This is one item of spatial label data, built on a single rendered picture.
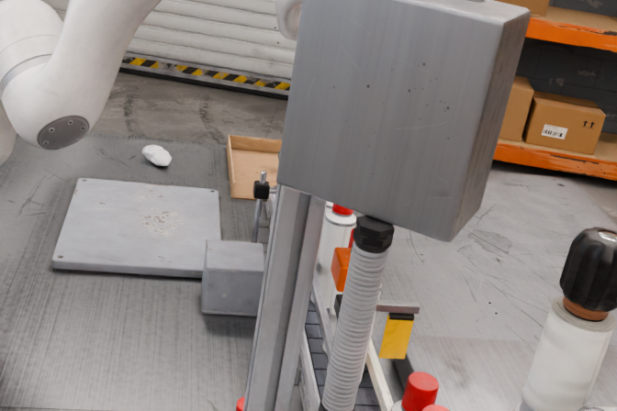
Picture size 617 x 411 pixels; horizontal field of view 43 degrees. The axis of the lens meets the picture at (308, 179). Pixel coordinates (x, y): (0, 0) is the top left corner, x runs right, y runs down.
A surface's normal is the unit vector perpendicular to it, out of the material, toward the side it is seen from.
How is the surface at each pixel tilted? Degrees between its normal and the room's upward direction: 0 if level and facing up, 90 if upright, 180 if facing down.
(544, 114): 90
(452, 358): 0
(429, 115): 90
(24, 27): 36
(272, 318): 90
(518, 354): 0
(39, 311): 0
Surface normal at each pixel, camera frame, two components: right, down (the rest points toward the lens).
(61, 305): 0.15, -0.91
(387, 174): -0.45, 0.28
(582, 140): -0.08, 0.39
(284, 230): 0.13, 0.40
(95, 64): 0.66, 0.49
